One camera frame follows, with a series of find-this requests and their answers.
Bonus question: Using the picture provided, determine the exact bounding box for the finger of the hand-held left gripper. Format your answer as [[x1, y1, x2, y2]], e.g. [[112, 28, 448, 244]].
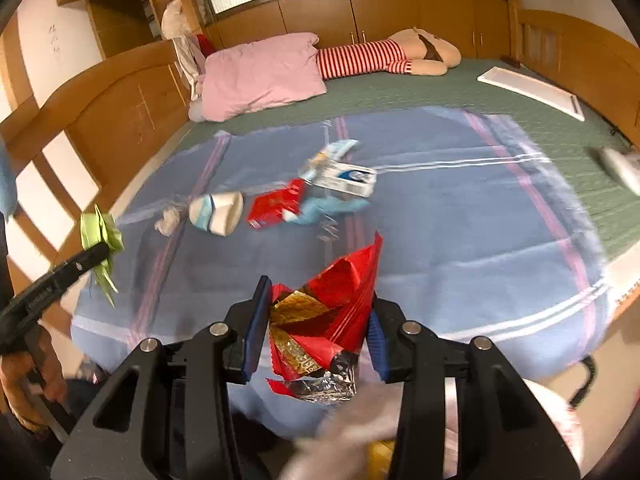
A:
[[32, 242, 112, 303]]

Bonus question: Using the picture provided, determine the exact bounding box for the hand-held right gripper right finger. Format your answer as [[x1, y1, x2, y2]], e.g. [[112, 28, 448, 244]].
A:
[[367, 295, 583, 480]]

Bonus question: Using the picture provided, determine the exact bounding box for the striped plush doll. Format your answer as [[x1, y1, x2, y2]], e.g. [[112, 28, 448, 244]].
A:
[[315, 27, 462, 81]]

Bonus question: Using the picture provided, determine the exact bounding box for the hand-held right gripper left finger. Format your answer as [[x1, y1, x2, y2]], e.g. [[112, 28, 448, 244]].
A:
[[50, 275, 274, 480]]

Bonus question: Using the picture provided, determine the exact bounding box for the white handheld massager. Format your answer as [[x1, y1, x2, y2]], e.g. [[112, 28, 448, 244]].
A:
[[585, 145, 640, 191]]

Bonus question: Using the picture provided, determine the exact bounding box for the blue plaid blanket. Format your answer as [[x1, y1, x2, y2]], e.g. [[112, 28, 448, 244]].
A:
[[70, 105, 613, 441]]

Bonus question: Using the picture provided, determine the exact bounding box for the green paper wrapper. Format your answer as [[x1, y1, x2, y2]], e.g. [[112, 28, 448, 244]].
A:
[[80, 204, 124, 308]]

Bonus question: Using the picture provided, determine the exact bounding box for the blue face mask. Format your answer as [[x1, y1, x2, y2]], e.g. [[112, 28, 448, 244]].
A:
[[282, 195, 371, 227]]

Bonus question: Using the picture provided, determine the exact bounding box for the white and blue paper cup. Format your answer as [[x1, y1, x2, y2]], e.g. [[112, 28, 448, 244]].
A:
[[189, 191, 245, 237]]

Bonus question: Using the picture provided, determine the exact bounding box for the person's left hand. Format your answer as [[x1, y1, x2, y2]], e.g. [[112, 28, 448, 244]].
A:
[[0, 330, 68, 433]]

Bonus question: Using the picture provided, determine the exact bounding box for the white flat board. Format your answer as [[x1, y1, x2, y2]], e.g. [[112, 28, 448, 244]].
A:
[[477, 66, 586, 122]]

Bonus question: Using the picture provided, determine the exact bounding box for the white printed plastic bag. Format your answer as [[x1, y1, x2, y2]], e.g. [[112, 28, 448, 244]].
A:
[[287, 377, 585, 480]]

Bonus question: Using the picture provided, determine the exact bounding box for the wooden bookshelf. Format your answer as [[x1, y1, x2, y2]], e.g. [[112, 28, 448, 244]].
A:
[[55, 0, 167, 57]]

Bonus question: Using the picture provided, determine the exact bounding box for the white hanging garment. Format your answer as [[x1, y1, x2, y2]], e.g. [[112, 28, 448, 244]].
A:
[[161, 0, 206, 102]]

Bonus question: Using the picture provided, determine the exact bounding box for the blue and white wrapper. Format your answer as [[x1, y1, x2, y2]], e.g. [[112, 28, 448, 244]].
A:
[[320, 139, 361, 162]]

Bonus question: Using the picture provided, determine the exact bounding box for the clear plastic wrapper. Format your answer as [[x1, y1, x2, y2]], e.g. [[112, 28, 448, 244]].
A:
[[298, 157, 331, 182]]

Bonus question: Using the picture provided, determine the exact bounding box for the wooden cabinet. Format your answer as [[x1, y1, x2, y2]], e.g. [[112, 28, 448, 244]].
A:
[[200, 0, 513, 61]]

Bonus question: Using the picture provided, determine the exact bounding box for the wooden bunk bed frame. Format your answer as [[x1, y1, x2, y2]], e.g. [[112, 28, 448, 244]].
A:
[[0, 0, 640, 311]]

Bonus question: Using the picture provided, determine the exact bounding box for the pink pillow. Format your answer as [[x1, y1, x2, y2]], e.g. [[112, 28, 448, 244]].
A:
[[202, 32, 328, 122]]

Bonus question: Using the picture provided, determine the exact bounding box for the red box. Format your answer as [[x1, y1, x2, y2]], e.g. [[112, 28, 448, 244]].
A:
[[246, 178, 308, 231]]

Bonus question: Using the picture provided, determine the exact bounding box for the red snack wrapper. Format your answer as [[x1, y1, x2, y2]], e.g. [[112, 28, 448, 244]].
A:
[[266, 230, 385, 406]]

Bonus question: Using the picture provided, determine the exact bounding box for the green patterned bed mat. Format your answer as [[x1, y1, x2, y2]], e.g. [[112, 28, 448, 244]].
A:
[[115, 57, 640, 271]]

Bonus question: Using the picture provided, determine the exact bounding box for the yellow snack bag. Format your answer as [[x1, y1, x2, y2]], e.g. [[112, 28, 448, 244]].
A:
[[369, 439, 396, 480]]

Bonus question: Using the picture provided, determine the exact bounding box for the crumpled white tissue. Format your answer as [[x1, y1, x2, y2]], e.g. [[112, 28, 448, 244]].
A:
[[154, 207, 185, 237]]

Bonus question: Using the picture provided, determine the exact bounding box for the white box with blue print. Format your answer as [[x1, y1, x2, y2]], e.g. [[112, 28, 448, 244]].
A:
[[315, 160, 378, 198]]

